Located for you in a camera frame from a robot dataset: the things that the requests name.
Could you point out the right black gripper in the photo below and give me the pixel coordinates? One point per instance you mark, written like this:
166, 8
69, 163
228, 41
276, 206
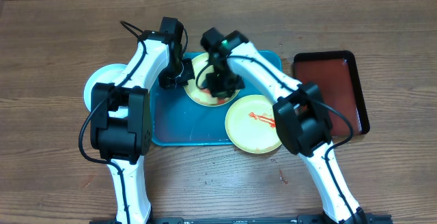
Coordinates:
221, 89

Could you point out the light blue plate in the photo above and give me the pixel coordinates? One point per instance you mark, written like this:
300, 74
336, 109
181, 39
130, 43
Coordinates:
103, 75

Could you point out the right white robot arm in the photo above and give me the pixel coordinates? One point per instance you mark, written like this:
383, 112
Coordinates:
302, 119

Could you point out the yellow-green plate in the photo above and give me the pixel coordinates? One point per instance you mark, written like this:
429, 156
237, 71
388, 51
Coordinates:
203, 96
250, 125

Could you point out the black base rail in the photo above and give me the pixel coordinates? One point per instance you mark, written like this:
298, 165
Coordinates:
301, 219

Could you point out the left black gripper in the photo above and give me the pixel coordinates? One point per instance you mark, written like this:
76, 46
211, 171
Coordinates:
166, 83

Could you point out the dark red black-rimmed tray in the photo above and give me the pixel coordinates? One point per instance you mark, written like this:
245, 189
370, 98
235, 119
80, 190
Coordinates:
336, 74

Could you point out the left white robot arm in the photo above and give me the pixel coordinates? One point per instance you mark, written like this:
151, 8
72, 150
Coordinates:
118, 130

